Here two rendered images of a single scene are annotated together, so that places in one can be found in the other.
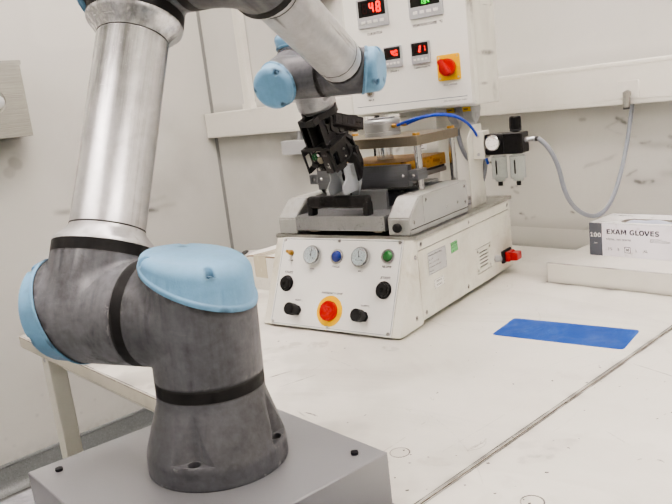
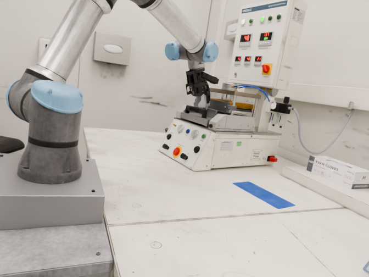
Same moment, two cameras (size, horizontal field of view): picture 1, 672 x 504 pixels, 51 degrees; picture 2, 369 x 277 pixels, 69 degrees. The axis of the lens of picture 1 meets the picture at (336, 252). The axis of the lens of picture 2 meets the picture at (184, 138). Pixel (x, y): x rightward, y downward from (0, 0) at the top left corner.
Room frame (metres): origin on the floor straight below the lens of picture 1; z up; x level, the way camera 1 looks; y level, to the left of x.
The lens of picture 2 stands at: (0.18, -0.36, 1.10)
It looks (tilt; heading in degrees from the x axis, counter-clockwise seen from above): 11 degrees down; 17
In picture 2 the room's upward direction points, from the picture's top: 9 degrees clockwise
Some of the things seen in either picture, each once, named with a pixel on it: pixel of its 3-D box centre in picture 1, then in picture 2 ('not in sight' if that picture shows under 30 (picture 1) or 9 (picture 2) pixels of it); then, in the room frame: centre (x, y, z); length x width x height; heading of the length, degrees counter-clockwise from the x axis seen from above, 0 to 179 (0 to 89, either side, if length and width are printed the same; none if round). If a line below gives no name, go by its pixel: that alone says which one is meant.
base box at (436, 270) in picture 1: (400, 258); (221, 143); (1.55, -0.14, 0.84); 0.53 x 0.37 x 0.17; 143
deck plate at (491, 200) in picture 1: (399, 215); (227, 126); (1.59, -0.15, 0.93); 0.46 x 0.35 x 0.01; 143
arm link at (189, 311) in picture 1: (196, 310); (55, 109); (0.72, 0.15, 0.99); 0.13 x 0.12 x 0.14; 68
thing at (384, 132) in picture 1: (399, 145); (235, 96); (1.58, -0.17, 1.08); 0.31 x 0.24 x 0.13; 53
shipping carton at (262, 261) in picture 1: (288, 264); not in sight; (1.81, 0.13, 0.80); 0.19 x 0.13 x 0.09; 132
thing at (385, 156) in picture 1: (388, 155); (228, 99); (1.56, -0.14, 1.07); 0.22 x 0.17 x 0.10; 53
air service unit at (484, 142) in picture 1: (504, 151); (278, 111); (1.53, -0.39, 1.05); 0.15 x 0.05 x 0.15; 53
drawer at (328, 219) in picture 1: (376, 202); (216, 116); (1.52, -0.10, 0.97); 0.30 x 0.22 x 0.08; 143
